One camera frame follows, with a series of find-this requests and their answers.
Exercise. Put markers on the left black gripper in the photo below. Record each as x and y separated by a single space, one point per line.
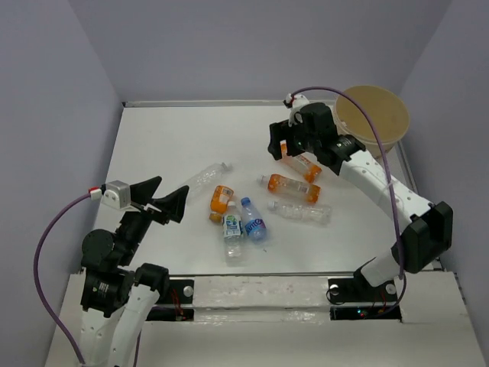
173 204

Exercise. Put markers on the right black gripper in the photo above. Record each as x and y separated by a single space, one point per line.
279 131

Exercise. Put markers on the orange tea bottle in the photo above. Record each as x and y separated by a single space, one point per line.
301 164
294 189

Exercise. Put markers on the clear bottle white cap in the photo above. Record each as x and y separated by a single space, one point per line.
317 215

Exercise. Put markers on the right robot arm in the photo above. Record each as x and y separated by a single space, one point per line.
423 229

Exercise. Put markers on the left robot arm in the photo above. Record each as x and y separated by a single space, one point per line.
115 301

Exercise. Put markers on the beige plastic bin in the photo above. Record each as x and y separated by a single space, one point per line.
387 112

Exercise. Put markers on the clear crushed bottle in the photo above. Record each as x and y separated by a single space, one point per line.
201 181

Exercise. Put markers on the orange juice bottle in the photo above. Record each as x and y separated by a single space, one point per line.
219 202

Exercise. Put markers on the green label water bottle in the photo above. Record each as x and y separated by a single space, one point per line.
233 234

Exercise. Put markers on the blue cap water bottle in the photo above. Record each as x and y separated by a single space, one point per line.
254 224

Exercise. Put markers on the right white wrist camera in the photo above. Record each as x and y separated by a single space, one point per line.
294 103

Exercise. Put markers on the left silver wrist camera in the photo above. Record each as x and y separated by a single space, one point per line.
117 195

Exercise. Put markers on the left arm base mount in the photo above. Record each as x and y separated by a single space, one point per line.
177 304

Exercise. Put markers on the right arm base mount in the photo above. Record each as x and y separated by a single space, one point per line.
350 301

